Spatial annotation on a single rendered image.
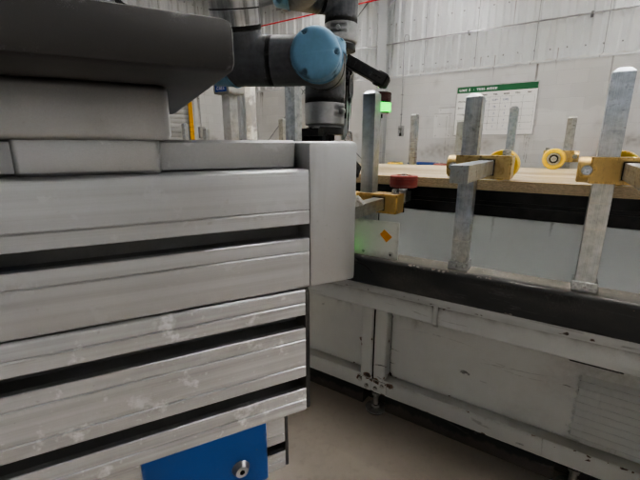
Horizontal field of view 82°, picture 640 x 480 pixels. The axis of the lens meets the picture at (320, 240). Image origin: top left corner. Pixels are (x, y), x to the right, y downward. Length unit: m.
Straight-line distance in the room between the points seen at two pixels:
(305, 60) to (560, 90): 7.65
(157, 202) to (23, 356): 0.09
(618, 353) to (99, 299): 0.96
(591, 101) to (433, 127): 2.68
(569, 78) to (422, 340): 7.16
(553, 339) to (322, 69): 0.76
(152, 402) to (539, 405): 1.22
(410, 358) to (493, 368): 0.27
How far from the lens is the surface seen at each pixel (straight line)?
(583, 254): 0.92
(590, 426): 1.37
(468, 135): 0.91
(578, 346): 1.01
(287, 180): 0.22
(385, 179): 1.20
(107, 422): 0.25
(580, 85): 8.14
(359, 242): 1.02
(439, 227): 1.17
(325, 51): 0.60
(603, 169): 0.89
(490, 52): 8.43
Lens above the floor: 0.99
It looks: 14 degrees down
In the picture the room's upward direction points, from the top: straight up
